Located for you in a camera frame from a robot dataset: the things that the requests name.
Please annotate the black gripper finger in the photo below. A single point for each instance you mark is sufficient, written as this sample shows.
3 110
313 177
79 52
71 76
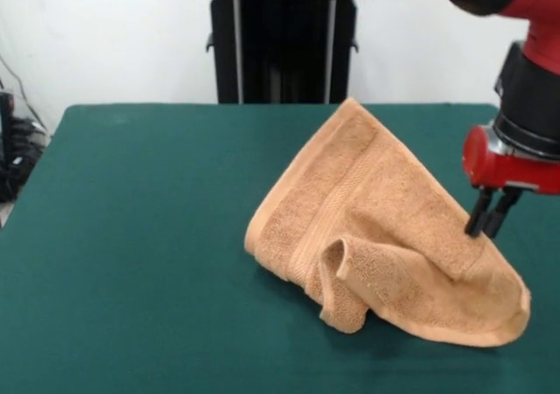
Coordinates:
479 212
501 214

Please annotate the tan terry cloth towel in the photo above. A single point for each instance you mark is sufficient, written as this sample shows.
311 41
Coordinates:
385 219

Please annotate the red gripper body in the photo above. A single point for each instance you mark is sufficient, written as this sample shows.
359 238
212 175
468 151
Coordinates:
512 173

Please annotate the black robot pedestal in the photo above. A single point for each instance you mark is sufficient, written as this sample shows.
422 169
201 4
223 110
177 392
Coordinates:
284 61

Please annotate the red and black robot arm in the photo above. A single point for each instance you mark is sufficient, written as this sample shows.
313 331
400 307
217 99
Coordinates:
525 83

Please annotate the dark green table cloth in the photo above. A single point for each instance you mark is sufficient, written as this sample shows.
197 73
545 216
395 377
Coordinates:
131 236

